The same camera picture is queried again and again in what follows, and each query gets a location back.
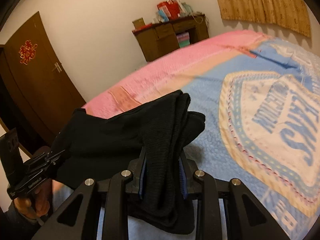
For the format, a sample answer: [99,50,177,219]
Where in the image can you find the brown wooden door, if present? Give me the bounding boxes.
[1,12,86,146]

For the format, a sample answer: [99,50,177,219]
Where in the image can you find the person left hand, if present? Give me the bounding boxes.
[14,179,52,219]

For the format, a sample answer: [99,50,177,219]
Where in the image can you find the stacked pastel folded cloths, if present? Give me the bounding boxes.
[176,32,190,48]

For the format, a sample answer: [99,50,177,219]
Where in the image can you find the blue pink patterned blanket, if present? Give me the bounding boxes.
[85,30,319,239]

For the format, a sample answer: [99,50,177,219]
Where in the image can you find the beige patterned curtain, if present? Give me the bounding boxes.
[217,0,311,38]

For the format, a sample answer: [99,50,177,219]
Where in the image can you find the small cardboard box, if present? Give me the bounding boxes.
[132,17,145,30]

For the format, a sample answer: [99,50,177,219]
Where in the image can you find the black knit garment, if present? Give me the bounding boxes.
[52,90,206,235]

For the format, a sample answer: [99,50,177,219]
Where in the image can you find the metal door handle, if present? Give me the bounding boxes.
[52,62,62,73]

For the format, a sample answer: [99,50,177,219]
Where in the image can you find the red gift bags pile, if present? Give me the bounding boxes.
[156,0,195,23]

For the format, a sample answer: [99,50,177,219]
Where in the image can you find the dark wooden desk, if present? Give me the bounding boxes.
[132,14,209,62]

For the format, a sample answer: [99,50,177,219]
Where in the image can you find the red knot door ornament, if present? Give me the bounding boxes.
[18,40,37,65]

